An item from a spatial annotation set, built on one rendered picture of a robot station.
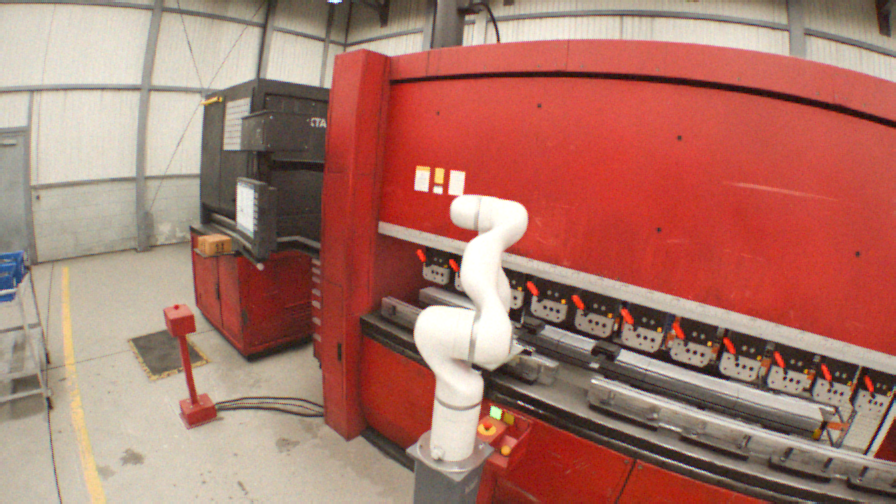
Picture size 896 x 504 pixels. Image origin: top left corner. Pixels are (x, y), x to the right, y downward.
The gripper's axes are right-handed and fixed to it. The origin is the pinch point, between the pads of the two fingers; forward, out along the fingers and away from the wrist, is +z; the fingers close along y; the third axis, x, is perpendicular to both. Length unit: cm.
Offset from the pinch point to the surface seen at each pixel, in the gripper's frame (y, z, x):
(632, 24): 63, 40, -522
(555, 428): -36.3, 19.8, 23.4
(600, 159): -30, -55, -54
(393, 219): 73, -24, -28
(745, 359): -99, -11, -16
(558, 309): -22.5, -9.3, -14.5
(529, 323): -1.1, 20.4, -19.2
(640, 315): -55, -14, -19
